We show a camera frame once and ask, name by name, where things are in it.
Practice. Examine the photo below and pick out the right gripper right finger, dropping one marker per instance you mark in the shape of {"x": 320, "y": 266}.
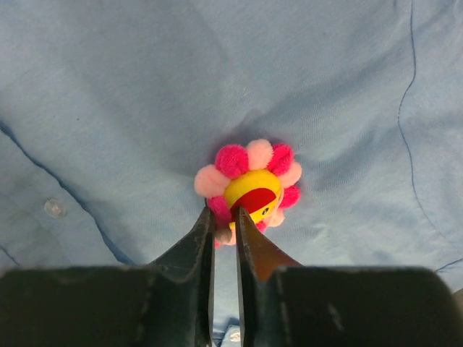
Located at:
{"x": 284, "y": 303}

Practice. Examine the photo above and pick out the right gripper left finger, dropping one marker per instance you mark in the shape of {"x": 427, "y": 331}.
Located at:
{"x": 168, "y": 302}

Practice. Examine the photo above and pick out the pink flower smiley brooch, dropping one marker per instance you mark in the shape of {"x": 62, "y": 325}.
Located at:
{"x": 260, "y": 177}

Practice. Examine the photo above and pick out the light blue button shirt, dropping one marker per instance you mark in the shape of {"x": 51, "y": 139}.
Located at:
{"x": 110, "y": 108}

